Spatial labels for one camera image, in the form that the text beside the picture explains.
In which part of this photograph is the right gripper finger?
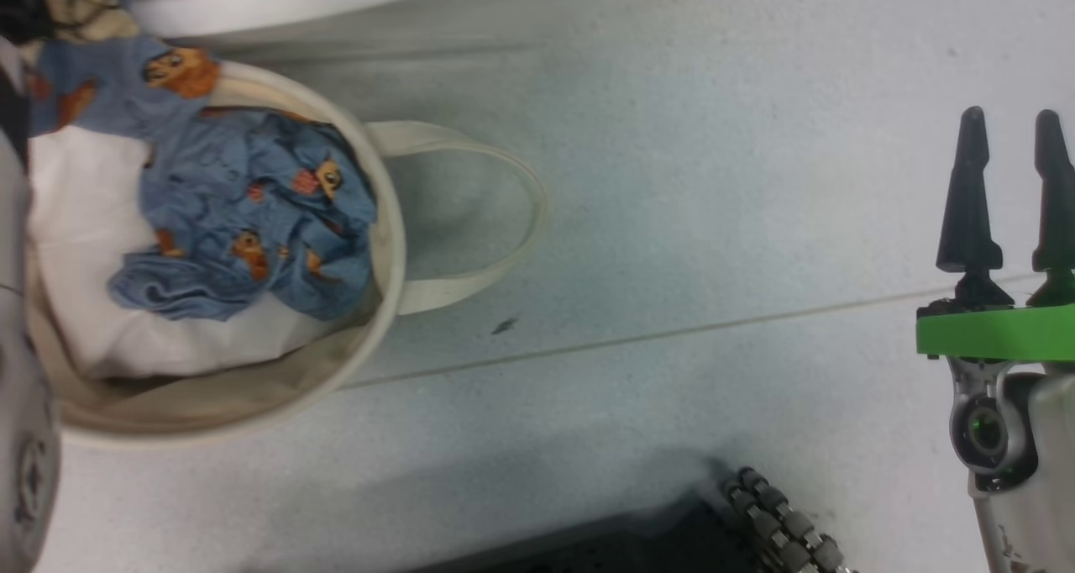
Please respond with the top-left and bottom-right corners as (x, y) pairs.
(1026, 109), (1075, 307)
(936, 106), (1015, 307)

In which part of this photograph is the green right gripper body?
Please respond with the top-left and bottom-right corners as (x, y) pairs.
(915, 298), (1075, 362)

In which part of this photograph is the blue cartoon print garment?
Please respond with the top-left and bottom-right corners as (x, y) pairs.
(25, 35), (379, 322)

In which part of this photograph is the white front-load washing machine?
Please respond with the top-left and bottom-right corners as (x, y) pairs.
(109, 0), (484, 38)

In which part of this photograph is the cream canvas laundry basket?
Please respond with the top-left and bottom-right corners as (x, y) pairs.
(25, 56), (551, 449)

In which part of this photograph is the plain white garment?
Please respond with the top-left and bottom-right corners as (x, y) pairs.
(29, 128), (370, 381)

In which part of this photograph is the beige crumpled fabric piece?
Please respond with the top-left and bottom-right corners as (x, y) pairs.
(42, 0), (139, 40)

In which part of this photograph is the grey segmented cable chain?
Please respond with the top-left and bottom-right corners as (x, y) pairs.
(721, 466), (853, 573)

